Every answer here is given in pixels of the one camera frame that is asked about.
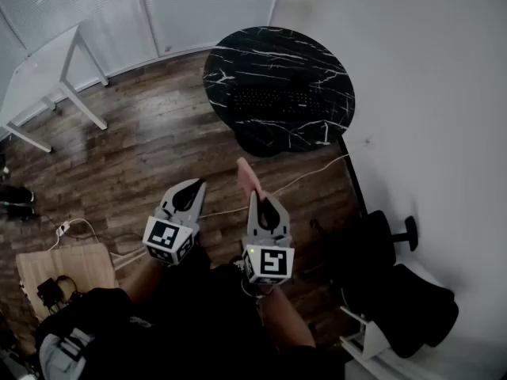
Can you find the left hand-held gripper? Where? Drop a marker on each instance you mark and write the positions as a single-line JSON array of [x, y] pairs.
[[164, 236]]

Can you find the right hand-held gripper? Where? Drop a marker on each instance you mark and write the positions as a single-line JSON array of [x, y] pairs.
[[273, 261]]

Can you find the pink cloth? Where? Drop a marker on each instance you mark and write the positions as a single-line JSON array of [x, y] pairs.
[[247, 176]]

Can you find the black keyboard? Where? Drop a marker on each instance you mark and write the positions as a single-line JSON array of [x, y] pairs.
[[277, 101]]

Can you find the person's right forearm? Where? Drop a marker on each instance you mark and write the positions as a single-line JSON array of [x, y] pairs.
[[285, 319]]

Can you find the person's left forearm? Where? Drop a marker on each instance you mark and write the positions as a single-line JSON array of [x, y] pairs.
[[138, 283]]

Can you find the light wooden table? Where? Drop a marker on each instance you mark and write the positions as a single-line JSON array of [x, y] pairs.
[[79, 263]]

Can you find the person's black clothing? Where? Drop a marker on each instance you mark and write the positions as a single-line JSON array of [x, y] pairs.
[[198, 323]]

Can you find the white plug adapter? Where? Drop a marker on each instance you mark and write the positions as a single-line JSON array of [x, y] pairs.
[[63, 228]]

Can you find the black office chair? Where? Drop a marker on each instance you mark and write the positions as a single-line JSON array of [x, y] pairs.
[[396, 291]]

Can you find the white metal stand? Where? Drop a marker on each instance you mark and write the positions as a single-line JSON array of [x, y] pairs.
[[372, 339]]

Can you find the white framed glass partition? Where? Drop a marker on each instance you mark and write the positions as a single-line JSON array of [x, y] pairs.
[[178, 10]]

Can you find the white desk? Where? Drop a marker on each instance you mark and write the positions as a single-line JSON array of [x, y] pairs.
[[39, 69]]

